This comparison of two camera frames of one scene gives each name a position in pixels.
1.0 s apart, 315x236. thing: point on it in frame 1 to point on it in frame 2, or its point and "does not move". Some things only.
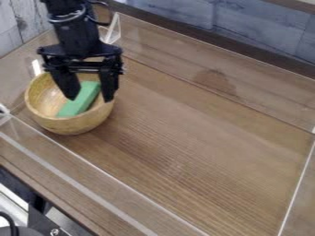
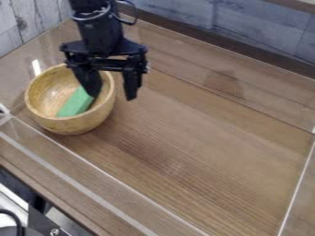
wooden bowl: (44, 100) does not move
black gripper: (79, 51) to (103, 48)
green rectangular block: (78, 105) does not move
